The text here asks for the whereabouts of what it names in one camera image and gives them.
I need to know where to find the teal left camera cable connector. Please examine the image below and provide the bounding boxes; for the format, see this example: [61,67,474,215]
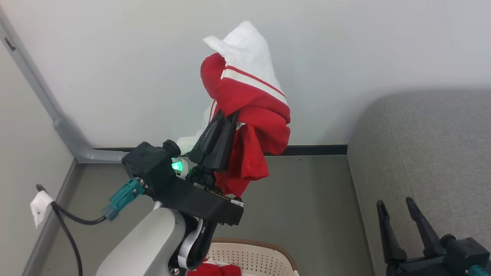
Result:
[101,178,146,222]

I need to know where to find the red basketball jersey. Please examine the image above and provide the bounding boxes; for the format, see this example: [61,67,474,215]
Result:
[187,258,243,276]

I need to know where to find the cream perforated laundry basket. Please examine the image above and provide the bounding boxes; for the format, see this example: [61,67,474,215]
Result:
[206,238,300,276]

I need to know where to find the white flat ribbon cable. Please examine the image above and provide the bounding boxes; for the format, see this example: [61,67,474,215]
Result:
[177,218,204,270]

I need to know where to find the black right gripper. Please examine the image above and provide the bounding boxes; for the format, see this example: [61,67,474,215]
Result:
[377,197,450,276]

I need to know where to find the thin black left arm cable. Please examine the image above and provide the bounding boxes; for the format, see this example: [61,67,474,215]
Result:
[36,184,107,276]

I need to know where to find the red white striped shorts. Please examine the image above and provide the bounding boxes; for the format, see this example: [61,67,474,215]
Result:
[177,20,291,198]

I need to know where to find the grey fabric sofa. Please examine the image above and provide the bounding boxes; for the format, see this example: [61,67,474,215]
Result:
[347,90,491,276]

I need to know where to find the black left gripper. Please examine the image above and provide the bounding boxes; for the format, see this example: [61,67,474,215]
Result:
[153,110,245,227]

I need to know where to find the white paper cable tag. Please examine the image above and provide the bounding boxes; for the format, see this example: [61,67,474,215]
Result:
[30,190,55,229]

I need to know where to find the grey wall conduit pipe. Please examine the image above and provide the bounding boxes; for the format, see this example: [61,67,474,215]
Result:
[0,7,128,164]

